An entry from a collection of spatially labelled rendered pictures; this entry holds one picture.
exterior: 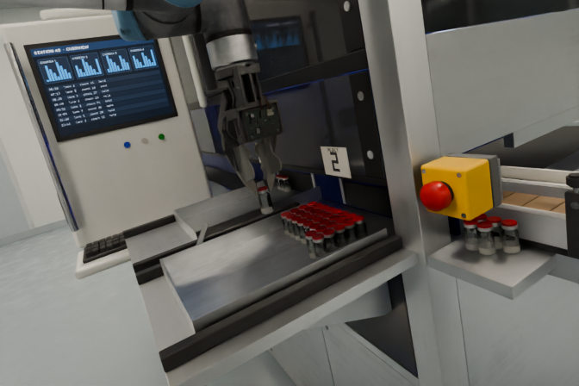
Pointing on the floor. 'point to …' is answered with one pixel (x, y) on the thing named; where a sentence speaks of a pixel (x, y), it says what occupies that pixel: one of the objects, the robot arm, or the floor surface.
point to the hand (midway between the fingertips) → (259, 185)
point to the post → (410, 153)
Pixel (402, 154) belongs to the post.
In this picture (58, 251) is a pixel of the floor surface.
